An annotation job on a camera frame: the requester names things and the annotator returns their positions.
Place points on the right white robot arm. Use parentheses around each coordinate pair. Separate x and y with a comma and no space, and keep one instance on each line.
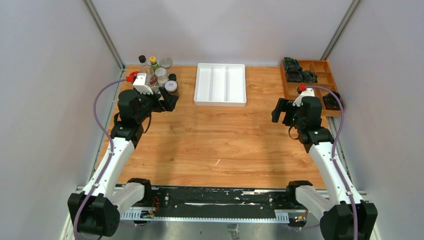
(344,214)

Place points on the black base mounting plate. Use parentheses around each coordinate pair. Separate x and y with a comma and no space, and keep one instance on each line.
(217,204)

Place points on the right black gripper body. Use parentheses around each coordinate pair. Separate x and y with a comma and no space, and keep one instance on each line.
(294,119)

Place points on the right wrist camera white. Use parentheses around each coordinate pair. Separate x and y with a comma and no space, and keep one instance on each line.
(306,92)

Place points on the red-lid sauce jar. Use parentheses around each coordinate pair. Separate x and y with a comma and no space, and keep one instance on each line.
(133,74)

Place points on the brown jar white lid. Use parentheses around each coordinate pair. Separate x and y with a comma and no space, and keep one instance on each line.
(171,87)

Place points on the small black-cap bottle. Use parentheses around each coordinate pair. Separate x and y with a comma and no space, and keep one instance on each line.
(172,77)

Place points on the white-lid spice shaker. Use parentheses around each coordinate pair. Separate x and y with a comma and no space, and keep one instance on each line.
(162,76)

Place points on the silver-lid glass jar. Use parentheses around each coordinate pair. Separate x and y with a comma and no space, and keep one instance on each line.
(168,64)

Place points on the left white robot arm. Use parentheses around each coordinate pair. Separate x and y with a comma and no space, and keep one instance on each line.
(97,209)

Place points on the black-cap clear sauce bottle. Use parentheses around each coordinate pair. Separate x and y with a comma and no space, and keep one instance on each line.
(145,66)

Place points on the yellow-cap green bottle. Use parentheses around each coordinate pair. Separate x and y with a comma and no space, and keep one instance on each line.
(154,65)

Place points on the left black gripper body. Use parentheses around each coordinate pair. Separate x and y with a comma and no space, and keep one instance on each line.
(149,103)

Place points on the green cable bundle small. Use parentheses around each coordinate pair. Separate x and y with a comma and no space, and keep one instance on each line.
(309,77)

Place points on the white divided plastic tray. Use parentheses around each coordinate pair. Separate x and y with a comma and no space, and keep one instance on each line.
(220,85)

